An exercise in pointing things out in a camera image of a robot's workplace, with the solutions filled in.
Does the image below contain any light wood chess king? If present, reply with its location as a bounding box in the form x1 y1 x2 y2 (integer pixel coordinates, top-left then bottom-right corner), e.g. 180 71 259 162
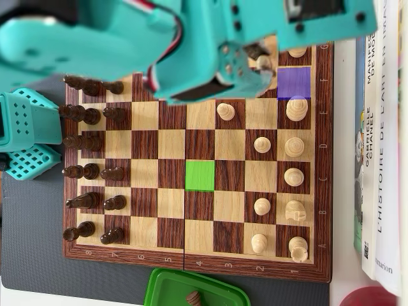
285 95 309 122

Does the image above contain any teal perforated robot base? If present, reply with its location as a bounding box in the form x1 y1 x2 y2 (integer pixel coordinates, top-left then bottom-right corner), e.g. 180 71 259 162
5 88 63 182

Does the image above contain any illustrated cartoon book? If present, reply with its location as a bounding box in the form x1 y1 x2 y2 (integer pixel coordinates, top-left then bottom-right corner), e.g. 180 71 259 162
353 34 367 254

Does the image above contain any dark brown chess queen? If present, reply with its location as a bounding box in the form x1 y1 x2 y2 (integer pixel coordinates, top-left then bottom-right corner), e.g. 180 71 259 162
62 134 103 152

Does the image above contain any light wood chess rook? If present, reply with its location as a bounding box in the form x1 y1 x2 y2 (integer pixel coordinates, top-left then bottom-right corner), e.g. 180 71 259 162
288 237 309 264

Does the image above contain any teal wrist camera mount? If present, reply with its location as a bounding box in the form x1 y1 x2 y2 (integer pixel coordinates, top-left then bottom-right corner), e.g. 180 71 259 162
222 0 379 52

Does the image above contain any light wood chess pawn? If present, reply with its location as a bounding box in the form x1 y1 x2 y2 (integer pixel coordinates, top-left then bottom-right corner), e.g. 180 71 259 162
216 103 236 121
254 136 272 153
251 233 268 255
254 198 272 216

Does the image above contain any white art history book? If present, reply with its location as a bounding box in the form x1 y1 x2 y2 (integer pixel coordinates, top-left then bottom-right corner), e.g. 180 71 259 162
373 0 408 299

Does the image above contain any light wood chess queen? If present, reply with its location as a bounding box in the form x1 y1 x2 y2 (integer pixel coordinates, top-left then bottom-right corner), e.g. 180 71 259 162
284 136 305 158

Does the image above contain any red round ribbed lid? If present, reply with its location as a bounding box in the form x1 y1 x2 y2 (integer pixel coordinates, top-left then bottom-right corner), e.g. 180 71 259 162
339 286 399 306

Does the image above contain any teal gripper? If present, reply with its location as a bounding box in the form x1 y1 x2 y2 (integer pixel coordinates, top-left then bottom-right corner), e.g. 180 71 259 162
152 33 278 105

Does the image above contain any Gabrielle Chanel book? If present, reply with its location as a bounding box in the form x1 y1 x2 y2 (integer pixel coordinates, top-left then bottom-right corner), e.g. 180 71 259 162
361 31 383 281

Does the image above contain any green plastic lid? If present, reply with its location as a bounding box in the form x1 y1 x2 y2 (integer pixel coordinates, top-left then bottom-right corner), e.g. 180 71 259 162
143 267 251 306

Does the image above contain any dark brown chess king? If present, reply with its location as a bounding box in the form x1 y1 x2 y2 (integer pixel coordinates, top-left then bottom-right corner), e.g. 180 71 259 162
58 104 101 126

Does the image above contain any light wood chess bishop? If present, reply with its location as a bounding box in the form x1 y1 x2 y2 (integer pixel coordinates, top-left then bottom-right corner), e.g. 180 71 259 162
283 167 305 187
256 54 277 80

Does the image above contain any wooden folding chessboard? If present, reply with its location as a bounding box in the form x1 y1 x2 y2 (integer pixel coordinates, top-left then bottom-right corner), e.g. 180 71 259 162
62 34 334 284

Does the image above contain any dark brown chess bishop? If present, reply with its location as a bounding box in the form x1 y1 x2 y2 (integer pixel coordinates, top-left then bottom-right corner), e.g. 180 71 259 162
62 163 100 180
62 75 102 97

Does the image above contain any dark brown chess knight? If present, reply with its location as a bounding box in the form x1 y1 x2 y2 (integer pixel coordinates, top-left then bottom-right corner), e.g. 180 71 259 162
65 191 101 210

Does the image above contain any short red white black cable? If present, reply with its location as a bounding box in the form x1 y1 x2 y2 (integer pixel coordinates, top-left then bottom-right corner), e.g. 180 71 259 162
127 0 185 92

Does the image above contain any dark brown chess rook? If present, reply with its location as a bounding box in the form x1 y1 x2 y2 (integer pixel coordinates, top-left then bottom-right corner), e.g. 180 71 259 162
62 221 96 242

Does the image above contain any dark brown chess pawn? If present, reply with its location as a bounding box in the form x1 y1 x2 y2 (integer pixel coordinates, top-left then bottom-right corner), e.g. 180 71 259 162
101 80 124 95
186 289 203 306
99 227 125 245
103 106 127 123
100 166 125 182
103 194 127 211

